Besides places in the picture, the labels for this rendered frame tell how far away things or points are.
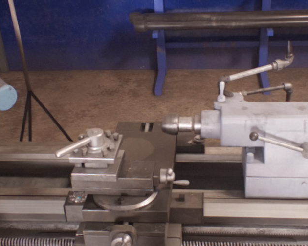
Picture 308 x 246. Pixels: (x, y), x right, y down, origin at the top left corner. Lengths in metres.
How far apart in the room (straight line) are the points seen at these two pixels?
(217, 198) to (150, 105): 2.56
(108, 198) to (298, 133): 0.76
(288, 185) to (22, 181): 1.21
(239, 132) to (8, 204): 0.97
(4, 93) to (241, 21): 3.05
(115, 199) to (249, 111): 0.62
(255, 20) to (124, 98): 1.37
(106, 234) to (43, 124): 2.65
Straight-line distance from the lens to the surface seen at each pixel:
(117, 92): 4.79
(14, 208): 2.12
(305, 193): 2.05
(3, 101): 1.79
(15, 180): 2.47
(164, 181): 1.85
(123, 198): 1.85
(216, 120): 1.96
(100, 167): 1.84
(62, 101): 4.76
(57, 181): 2.41
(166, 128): 1.99
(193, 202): 1.95
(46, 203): 2.09
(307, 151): 1.94
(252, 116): 1.93
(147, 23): 4.55
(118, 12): 5.05
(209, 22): 4.51
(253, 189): 2.01
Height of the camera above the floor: 2.10
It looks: 30 degrees down
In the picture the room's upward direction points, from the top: 3 degrees counter-clockwise
